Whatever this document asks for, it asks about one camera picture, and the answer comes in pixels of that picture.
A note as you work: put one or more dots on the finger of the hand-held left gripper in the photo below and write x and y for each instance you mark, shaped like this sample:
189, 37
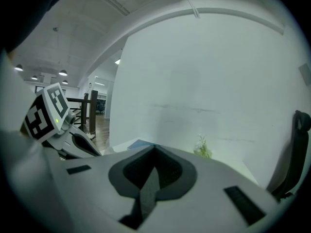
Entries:
73, 154
85, 142

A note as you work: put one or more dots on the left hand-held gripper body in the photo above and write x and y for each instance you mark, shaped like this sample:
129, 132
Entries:
46, 110

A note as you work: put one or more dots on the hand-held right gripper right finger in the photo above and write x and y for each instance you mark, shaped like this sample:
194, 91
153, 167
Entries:
213, 198

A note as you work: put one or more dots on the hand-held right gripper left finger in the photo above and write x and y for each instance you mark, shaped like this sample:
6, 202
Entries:
97, 190

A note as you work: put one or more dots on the black metal railing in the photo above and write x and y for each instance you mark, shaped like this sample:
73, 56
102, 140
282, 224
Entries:
93, 110

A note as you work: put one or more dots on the dark pendant lamp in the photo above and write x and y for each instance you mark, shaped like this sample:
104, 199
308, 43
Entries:
19, 68
63, 73
34, 77
64, 82

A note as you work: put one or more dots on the white artificial flower sprig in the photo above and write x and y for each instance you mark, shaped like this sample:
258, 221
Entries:
202, 148

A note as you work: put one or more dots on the ceiling smoke detector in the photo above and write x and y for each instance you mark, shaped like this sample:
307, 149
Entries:
55, 29

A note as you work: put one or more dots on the ceiling light panel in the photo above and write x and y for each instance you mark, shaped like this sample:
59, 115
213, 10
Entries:
117, 61

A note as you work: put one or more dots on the person's dark shirt torso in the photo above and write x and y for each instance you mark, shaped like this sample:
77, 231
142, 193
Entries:
24, 8

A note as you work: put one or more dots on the black office chair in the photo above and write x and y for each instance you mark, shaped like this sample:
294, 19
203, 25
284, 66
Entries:
301, 130

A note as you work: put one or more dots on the grey wall plate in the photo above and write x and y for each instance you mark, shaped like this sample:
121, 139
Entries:
305, 73

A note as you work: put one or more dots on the white wall conduit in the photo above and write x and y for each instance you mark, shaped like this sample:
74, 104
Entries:
193, 7

